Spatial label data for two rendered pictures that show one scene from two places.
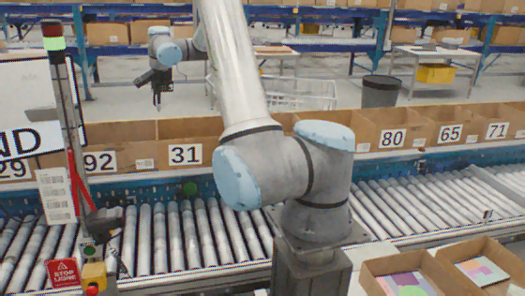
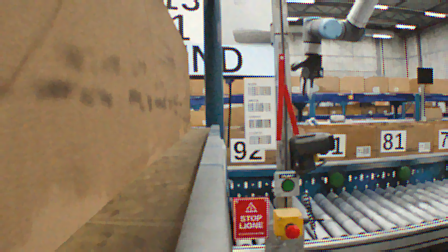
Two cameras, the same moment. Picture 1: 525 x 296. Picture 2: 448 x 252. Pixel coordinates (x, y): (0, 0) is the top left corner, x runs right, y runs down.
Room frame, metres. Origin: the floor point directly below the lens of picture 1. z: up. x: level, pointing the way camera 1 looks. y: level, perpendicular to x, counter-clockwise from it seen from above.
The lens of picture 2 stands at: (0.08, 0.50, 1.17)
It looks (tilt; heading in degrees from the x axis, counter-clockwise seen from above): 3 degrees down; 15
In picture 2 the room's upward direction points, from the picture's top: 2 degrees counter-clockwise
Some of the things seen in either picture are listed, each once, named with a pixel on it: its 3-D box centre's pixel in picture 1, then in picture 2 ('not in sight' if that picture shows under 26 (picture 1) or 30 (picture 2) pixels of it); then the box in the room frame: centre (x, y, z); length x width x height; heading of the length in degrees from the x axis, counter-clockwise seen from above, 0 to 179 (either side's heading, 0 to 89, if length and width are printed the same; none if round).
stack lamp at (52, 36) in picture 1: (52, 37); not in sight; (0.97, 0.56, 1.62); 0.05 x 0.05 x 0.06
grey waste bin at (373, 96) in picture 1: (378, 102); not in sight; (4.71, -1.50, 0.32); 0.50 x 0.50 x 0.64
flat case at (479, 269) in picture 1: (478, 272); not in sight; (1.09, -0.86, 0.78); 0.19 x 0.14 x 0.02; 110
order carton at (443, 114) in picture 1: (442, 125); not in sight; (2.21, -1.15, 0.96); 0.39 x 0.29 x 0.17; 106
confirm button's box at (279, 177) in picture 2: (90, 247); (286, 184); (0.94, 0.55, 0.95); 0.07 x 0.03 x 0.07; 106
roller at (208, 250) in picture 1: (204, 231); (364, 211); (1.34, 0.25, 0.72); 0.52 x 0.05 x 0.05; 16
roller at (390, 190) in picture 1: (405, 204); not in sight; (1.63, -0.75, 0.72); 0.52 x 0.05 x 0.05; 16
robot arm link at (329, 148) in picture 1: (320, 158); not in sight; (0.83, -0.14, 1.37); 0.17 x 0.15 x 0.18; 119
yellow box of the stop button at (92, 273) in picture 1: (106, 277); (301, 223); (0.92, 0.51, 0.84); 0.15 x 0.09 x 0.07; 106
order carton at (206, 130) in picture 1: (195, 141); (331, 142); (1.78, 0.36, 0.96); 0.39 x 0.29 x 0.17; 106
